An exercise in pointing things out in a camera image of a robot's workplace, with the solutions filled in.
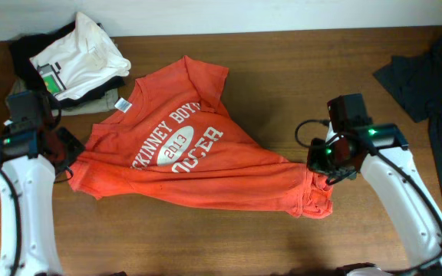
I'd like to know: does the white folded t-shirt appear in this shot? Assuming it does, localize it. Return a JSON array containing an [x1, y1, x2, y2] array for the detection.
[[29, 12, 131, 100]]

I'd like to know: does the orange soccer t-shirt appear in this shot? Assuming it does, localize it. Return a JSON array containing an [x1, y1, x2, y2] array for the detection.
[[70, 57, 333, 219]]

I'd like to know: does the black folded garment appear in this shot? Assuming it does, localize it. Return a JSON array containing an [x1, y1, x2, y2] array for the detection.
[[8, 21, 125, 108]]

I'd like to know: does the beige folded garment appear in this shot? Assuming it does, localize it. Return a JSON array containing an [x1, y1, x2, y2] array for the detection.
[[8, 77, 119, 117]]

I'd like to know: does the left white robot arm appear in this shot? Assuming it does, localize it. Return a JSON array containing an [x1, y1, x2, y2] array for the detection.
[[0, 127, 84, 275]]

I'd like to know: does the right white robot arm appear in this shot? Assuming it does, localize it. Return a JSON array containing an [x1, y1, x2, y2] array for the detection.
[[307, 120, 442, 275]]

